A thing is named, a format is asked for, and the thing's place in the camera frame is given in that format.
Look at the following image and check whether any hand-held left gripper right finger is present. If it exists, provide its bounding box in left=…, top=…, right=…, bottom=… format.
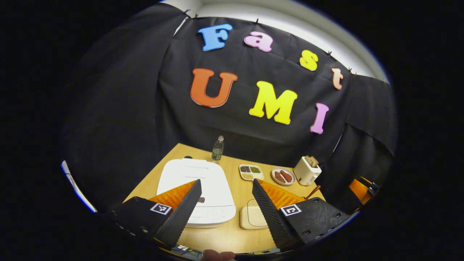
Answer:
left=252, top=178, right=350, bottom=251

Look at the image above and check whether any clear container of rice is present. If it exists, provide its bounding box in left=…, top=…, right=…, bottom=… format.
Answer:
left=240, top=199, right=270, bottom=230

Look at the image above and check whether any black backdrop cloth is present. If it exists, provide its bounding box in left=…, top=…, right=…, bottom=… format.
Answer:
left=60, top=4, right=397, bottom=214

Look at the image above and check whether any white divided grain dish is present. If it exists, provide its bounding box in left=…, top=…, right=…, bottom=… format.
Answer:
left=239, top=164, right=265, bottom=181

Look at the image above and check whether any white toaster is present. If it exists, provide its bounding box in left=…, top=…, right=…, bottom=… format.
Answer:
left=293, top=156, right=322, bottom=186

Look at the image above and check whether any brown wooden spoon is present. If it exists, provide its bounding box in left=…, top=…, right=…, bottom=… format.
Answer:
left=304, top=185, right=322, bottom=200

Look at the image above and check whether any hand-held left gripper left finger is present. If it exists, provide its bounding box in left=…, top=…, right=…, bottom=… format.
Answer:
left=103, top=179, right=202, bottom=250

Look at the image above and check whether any white rice cooker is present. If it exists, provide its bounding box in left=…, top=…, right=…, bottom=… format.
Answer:
left=157, top=158, right=237, bottom=228

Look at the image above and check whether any white round plate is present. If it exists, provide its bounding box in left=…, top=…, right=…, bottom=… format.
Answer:
left=271, top=167, right=296, bottom=186

